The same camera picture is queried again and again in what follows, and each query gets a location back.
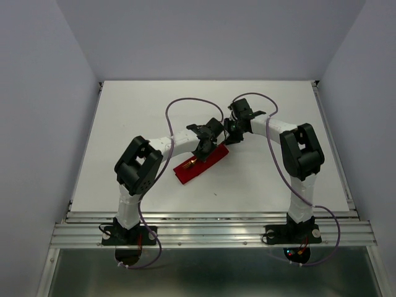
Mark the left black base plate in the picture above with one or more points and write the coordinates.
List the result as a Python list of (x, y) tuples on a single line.
[(142, 236)]

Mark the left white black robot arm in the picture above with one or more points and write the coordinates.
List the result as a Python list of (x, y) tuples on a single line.
[(137, 170)]

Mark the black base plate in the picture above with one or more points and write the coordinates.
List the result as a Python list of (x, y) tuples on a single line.
[(288, 234), (142, 236)]

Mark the aluminium mounting rail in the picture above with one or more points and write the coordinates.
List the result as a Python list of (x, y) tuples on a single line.
[(209, 230)]

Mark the red cloth napkin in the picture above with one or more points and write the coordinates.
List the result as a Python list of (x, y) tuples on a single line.
[(185, 176)]

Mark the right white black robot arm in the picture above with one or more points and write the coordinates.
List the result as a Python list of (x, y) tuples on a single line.
[(302, 159)]

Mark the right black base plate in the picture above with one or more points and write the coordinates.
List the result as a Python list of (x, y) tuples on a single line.
[(288, 234)]

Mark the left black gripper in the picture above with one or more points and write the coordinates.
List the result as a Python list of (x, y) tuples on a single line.
[(203, 156)]

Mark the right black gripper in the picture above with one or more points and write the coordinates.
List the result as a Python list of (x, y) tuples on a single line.
[(231, 139)]

